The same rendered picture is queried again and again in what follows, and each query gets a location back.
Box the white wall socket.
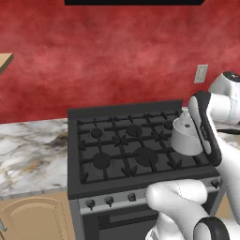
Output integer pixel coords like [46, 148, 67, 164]
[193, 64, 209, 84]

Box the grey oven door handle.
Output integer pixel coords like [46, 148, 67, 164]
[107, 211, 159, 225]

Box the metal cupboard handle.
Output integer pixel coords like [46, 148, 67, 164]
[0, 217, 8, 233]

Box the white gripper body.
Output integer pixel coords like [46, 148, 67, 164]
[172, 107, 197, 129]

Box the black oven door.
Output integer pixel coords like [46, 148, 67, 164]
[81, 190, 225, 240]

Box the light wooden shelf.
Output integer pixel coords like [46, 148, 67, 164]
[0, 52, 14, 76]

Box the black gas stove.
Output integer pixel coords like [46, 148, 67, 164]
[67, 99, 228, 240]

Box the dark flat pan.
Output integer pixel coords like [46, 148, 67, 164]
[216, 127, 240, 136]

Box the light wooden cupboard door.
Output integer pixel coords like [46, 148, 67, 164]
[0, 194, 77, 240]
[215, 192, 234, 220]

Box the black stove knob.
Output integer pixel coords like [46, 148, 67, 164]
[210, 178, 222, 189]
[104, 195, 115, 207]
[85, 198, 97, 211]
[127, 192, 138, 203]

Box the black range hood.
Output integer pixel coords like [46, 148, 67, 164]
[64, 0, 206, 7]

